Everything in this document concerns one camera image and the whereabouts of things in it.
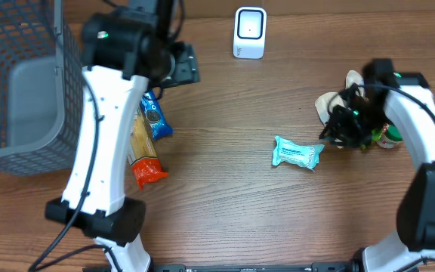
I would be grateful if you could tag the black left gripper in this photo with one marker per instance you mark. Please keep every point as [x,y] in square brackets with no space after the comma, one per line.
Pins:
[188,66]

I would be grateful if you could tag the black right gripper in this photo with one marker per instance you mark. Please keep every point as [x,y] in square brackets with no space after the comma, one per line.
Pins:
[335,129]

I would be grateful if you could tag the green snack packet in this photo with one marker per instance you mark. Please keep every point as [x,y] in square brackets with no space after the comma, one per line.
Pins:
[375,136]

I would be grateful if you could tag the beige paper bag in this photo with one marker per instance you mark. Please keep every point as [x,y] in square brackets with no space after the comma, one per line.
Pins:
[321,102]

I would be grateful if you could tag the green lid jar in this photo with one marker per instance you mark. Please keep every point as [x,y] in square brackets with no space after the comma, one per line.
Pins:
[390,137]

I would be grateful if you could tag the blue Oreo cookie pack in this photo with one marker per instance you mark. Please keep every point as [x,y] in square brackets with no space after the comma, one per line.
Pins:
[154,116]

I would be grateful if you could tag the teal snack packet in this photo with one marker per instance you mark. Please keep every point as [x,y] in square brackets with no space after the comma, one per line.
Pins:
[302,156]

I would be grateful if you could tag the red snack packet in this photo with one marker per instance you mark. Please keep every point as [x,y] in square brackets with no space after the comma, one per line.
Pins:
[141,154]

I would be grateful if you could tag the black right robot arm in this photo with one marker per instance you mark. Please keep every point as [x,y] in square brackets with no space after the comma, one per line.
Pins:
[382,96]

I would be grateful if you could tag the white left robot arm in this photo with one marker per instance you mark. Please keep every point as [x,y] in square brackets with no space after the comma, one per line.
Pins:
[126,53]

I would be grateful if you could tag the white barcode scanner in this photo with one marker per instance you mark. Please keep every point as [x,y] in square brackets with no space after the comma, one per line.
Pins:
[249,36]

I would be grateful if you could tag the dark grey plastic basket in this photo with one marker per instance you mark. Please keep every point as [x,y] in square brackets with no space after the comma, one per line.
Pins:
[41,88]

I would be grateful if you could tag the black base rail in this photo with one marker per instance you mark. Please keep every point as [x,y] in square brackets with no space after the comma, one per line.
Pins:
[314,267]

